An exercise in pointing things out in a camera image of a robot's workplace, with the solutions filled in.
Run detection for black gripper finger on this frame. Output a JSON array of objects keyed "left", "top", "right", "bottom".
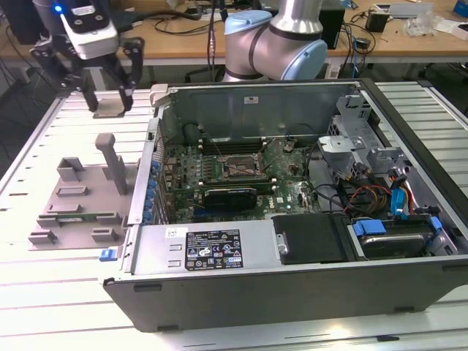
[
  {"left": 31, "top": 42, "right": 99, "bottom": 113},
  {"left": 104, "top": 36, "right": 144, "bottom": 112}
]

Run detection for silver CPU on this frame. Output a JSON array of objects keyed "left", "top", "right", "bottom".
[{"left": 93, "top": 97, "right": 127, "bottom": 118}]

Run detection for CPU socket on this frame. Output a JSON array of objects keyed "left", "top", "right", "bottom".
[{"left": 219, "top": 152, "right": 265, "bottom": 178}]

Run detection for grey case latch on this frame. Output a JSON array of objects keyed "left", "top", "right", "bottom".
[{"left": 148, "top": 83, "right": 171, "bottom": 107}]

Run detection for narrow black box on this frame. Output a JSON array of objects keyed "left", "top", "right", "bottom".
[{"left": 5, "top": 0, "right": 37, "bottom": 45}]

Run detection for black cylindrical case part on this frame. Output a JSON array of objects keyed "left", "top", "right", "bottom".
[{"left": 181, "top": 123, "right": 201, "bottom": 146}]

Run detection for green motherboard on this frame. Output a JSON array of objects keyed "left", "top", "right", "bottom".
[{"left": 159, "top": 140, "right": 319, "bottom": 224}]

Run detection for grey parts rack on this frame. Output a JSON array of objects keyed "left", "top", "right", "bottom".
[{"left": 27, "top": 133, "right": 142, "bottom": 252}]

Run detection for brown cardboard box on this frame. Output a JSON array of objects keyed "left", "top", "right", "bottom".
[{"left": 166, "top": 0, "right": 205, "bottom": 15}]

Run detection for metal socket locking lever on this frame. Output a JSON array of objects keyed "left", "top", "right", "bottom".
[
  {"left": 211, "top": 138, "right": 237, "bottom": 176},
  {"left": 257, "top": 137, "right": 277, "bottom": 157}
]

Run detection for green RAM stick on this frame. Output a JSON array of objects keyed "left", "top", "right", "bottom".
[{"left": 54, "top": 216, "right": 99, "bottom": 224}]

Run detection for black graphics card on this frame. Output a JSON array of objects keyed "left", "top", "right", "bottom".
[{"left": 203, "top": 186, "right": 259, "bottom": 214}]

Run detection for silver power supply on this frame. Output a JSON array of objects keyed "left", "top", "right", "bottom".
[{"left": 128, "top": 219, "right": 283, "bottom": 276}]

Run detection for black power supply label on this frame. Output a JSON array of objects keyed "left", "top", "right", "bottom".
[{"left": 185, "top": 229, "right": 241, "bottom": 271}]

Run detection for silver metal drive cage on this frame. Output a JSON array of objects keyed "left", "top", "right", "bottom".
[{"left": 317, "top": 94, "right": 460, "bottom": 257}]

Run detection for black upright box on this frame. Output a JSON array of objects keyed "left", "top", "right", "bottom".
[{"left": 321, "top": 6, "right": 347, "bottom": 50}]

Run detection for black plastic bay cover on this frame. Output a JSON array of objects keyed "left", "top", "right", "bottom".
[{"left": 272, "top": 214, "right": 358, "bottom": 266}]

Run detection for dark grey PC case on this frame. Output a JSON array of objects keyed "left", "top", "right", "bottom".
[{"left": 102, "top": 77, "right": 468, "bottom": 333}]

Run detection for small black cube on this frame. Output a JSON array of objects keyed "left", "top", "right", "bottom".
[{"left": 365, "top": 9, "right": 392, "bottom": 33}]

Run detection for blue disk carrier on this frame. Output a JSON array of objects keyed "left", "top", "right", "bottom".
[{"left": 351, "top": 215, "right": 443, "bottom": 257}]

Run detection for flat grey tray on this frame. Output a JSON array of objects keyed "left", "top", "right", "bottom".
[{"left": 372, "top": 1, "right": 434, "bottom": 19}]

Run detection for black hard disk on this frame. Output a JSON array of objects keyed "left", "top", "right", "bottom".
[{"left": 360, "top": 233, "right": 428, "bottom": 260}]

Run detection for clear plastic bag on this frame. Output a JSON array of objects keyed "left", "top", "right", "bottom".
[{"left": 404, "top": 10, "right": 439, "bottom": 37}]

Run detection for flat white box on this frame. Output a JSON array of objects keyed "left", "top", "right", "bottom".
[{"left": 434, "top": 18, "right": 468, "bottom": 41}]

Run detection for wooden desk white frame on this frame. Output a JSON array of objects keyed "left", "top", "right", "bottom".
[{"left": 0, "top": 0, "right": 468, "bottom": 92}]

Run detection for red yellow power wires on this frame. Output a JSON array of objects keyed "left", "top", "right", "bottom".
[{"left": 349, "top": 184, "right": 393, "bottom": 217}]

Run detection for blue data wire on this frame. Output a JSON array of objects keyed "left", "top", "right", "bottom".
[{"left": 390, "top": 174, "right": 412, "bottom": 217}]

